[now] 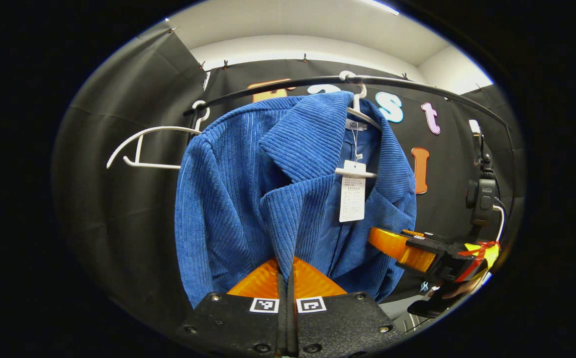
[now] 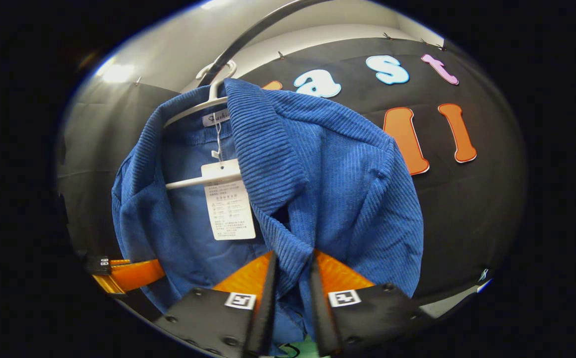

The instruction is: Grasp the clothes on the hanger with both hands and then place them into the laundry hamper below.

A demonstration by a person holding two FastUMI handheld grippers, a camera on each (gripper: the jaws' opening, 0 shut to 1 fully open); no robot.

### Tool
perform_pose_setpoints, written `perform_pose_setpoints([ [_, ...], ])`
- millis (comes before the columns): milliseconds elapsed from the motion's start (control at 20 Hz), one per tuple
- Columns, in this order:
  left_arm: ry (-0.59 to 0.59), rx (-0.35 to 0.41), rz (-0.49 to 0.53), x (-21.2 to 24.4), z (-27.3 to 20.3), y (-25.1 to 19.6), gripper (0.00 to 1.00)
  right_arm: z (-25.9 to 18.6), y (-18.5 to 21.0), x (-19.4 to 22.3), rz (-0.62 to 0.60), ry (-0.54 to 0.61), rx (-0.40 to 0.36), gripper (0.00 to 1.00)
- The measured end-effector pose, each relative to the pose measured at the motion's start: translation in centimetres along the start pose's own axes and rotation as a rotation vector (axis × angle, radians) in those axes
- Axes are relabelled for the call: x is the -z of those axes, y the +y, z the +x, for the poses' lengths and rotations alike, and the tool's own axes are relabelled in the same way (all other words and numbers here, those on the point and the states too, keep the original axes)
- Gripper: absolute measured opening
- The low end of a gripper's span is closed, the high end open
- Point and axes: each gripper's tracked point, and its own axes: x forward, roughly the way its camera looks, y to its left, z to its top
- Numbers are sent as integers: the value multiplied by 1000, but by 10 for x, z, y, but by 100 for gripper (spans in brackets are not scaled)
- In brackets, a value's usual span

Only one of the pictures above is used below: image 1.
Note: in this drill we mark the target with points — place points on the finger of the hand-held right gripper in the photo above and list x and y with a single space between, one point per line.
397 246

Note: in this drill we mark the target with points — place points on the small white plastic hanger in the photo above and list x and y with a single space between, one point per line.
168 128

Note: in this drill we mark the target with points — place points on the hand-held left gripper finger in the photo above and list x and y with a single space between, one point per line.
292 308
282 308

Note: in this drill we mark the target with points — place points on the large white plastic hanger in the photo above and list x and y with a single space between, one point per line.
367 119

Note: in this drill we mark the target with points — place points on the ceiling light panel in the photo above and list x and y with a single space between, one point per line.
378 6

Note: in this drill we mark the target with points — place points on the black metal clothes rack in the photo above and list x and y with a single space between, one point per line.
318 79

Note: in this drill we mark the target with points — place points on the black backdrop cloth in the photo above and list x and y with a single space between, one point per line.
119 223

